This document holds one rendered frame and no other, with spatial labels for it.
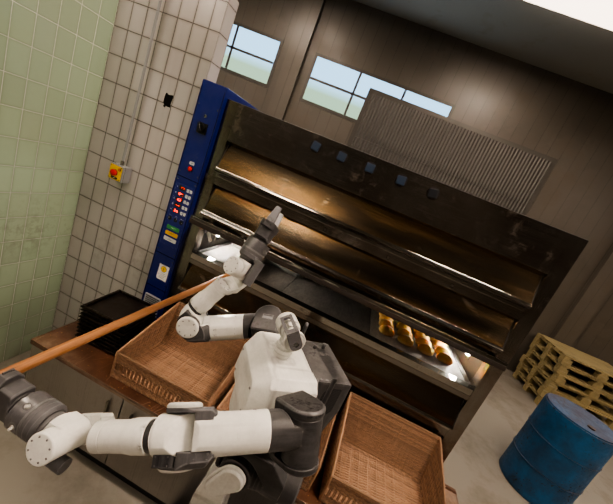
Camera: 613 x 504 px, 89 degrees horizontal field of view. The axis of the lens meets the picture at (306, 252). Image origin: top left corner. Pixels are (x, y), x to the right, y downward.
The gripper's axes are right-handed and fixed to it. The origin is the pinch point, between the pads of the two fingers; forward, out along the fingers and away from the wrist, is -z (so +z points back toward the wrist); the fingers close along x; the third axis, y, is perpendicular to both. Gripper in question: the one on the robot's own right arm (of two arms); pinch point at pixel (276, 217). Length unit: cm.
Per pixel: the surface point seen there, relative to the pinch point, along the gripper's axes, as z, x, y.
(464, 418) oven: 28, -74, -132
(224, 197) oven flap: -6, -66, 49
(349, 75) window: -327, -348, 112
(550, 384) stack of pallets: -68, -379, -393
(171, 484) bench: 133, -62, -16
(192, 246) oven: 29, -79, 53
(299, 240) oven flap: -7, -63, -4
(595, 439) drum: -10, -163, -280
